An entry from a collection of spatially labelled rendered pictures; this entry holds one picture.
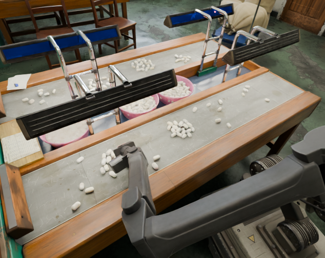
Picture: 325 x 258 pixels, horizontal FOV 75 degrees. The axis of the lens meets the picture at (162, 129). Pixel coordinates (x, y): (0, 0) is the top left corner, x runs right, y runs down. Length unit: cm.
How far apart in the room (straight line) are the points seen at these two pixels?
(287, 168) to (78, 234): 73
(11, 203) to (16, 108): 72
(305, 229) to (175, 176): 61
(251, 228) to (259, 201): 89
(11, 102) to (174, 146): 102
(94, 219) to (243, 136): 83
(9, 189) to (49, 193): 16
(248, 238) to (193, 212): 87
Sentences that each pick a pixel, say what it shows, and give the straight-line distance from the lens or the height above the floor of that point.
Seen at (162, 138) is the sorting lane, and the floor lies 74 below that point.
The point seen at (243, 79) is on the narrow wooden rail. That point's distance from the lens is 167.
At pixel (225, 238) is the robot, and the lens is 134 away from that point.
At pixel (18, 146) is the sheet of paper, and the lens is 121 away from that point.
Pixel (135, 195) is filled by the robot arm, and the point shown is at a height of 116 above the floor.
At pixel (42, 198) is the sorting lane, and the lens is 104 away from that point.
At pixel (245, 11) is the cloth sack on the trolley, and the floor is 54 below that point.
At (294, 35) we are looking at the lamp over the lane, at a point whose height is 109.
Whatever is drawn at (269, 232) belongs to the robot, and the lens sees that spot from 126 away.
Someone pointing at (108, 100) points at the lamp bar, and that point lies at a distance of 83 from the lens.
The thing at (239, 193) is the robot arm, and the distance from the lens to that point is 40.
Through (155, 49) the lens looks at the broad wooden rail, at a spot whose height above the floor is 76.
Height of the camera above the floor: 159
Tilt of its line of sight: 46 degrees down
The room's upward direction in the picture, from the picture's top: 4 degrees clockwise
